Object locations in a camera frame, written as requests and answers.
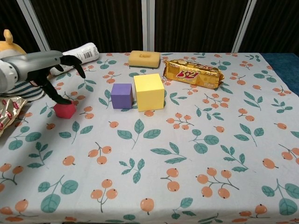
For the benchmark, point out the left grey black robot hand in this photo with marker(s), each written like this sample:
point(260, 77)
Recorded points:
point(37, 63)

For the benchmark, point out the pink foam cube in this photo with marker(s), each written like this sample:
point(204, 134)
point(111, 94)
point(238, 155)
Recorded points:
point(65, 110)

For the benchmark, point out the purple foam cube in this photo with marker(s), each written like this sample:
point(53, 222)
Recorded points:
point(121, 95)

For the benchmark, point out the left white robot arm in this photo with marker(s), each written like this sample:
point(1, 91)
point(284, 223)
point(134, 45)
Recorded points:
point(7, 74)

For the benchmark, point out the striped shirt plush doll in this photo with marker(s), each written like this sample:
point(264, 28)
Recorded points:
point(9, 45)

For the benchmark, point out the white plastic bottle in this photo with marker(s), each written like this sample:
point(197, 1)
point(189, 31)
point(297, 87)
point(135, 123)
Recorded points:
point(87, 52)

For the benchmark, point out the dark ribbed partition panel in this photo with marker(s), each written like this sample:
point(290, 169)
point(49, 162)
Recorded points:
point(275, 23)
point(11, 16)
point(198, 23)
point(93, 23)

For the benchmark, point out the crumpled gold snack wrapper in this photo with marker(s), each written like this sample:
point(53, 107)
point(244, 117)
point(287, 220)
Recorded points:
point(9, 112)

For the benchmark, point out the yellow sponge with green base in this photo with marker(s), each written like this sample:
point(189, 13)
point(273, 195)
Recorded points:
point(143, 59)

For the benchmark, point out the yellow foam cube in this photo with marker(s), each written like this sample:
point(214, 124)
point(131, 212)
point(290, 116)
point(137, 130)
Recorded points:
point(149, 93)

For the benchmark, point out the floral fruit print tablecloth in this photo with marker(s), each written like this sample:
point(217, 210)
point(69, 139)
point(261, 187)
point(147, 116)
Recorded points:
point(163, 151)

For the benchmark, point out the gold biscuit package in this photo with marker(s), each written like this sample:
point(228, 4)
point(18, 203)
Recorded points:
point(194, 74)

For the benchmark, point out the blue table cover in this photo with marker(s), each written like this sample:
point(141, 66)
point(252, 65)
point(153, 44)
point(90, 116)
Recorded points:
point(285, 67)

